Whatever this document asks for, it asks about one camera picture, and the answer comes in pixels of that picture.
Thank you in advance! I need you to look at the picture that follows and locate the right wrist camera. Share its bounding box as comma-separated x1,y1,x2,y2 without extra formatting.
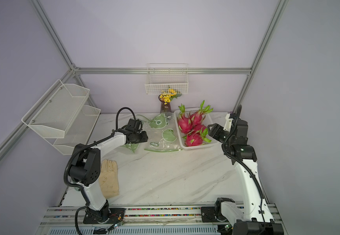
223,113,235,132

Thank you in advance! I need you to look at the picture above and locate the white two-tier mesh shelf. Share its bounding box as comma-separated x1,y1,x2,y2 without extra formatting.
22,80,100,155

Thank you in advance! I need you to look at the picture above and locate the yellow flower bouquet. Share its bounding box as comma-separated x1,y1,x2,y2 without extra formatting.
158,88,182,104

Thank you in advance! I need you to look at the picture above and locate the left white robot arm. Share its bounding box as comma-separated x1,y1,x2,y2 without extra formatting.
63,107,148,235

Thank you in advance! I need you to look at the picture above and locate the white wire wall basket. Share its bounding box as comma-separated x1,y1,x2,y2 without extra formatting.
145,63,189,95

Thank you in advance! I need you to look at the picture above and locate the aluminium frame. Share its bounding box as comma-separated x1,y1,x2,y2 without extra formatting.
0,0,289,224

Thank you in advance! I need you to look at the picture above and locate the dark purple glass vase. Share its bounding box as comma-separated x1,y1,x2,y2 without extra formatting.
158,95,172,113

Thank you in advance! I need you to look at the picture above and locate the green-print zip-top bag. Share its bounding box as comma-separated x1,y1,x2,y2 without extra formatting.
123,144,140,153
138,112,182,153

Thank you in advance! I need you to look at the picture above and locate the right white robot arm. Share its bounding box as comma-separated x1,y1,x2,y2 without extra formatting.
207,105,285,235

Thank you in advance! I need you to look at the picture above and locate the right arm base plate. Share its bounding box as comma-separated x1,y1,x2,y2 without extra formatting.
200,207,227,223

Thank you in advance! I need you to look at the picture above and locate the white plastic basket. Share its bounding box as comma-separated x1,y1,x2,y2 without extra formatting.
176,107,218,150

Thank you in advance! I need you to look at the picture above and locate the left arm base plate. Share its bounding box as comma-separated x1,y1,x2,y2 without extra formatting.
83,208,126,224

